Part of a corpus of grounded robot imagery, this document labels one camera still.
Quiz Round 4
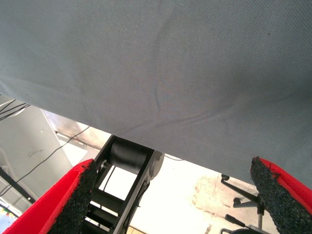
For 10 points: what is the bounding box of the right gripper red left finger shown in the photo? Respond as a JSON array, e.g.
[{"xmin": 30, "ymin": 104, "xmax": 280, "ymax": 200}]
[{"xmin": 3, "ymin": 158, "xmax": 98, "ymax": 234}]

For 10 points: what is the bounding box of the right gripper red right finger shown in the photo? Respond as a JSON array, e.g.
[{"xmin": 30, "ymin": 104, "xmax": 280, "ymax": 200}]
[{"xmin": 250, "ymin": 156, "xmax": 312, "ymax": 234}]

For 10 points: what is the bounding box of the black slanted bar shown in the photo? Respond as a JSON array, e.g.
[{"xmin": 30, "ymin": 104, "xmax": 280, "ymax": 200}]
[{"xmin": 0, "ymin": 167, "xmax": 37, "ymax": 205}]

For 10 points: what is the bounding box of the light blue printed object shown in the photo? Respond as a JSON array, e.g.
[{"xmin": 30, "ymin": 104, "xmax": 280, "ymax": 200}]
[{"xmin": 0, "ymin": 203, "xmax": 19, "ymax": 231}]

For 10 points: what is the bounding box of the black office chair base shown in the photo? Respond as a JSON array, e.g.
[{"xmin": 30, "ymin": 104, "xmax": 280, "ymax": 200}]
[{"xmin": 220, "ymin": 173, "xmax": 280, "ymax": 234}]

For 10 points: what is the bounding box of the light grey cabinet panel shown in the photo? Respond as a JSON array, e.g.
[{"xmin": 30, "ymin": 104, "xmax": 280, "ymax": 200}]
[{"xmin": 0, "ymin": 95, "xmax": 74, "ymax": 213}]

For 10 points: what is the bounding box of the dark grey table cloth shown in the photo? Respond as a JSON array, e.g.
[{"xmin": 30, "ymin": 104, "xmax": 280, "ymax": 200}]
[{"xmin": 0, "ymin": 0, "xmax": 312, "ymax": 190}]

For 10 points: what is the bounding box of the thin black cable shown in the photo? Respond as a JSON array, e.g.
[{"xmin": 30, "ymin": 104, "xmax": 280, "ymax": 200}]
[
  {"xmin": 0, "ymin": 126, "xmax": 90, "ymax": 197},
  {"xmin": 0, "ymin": 103, "xmax": 31, "ymax": 120},
  {"xmin": 0, "ymin": 99, "xmax": 16, "ymax": 113}
]

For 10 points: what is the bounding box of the black linkage frame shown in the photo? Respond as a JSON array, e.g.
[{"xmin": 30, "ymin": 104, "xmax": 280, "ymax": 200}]
[{"xmin": 81, "ymin": 134, "xmax": 165, "ymax": 234}]

